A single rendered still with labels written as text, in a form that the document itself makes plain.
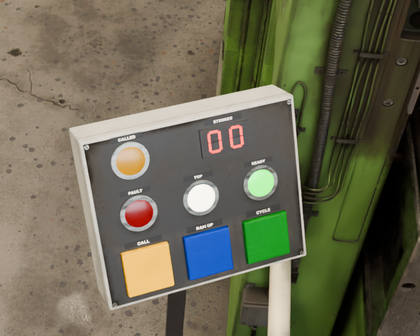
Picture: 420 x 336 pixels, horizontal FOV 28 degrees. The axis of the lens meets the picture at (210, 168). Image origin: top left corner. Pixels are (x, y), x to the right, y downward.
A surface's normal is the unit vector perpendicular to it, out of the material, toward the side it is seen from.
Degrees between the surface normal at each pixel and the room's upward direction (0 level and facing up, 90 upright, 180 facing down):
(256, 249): 60
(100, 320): 0
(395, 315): 90
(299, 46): 90
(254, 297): 0
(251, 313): 90
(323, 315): 90
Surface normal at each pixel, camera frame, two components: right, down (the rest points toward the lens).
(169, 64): 0.07, -0.65
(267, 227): 0.34, 0.30
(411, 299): -0.07, 0.75
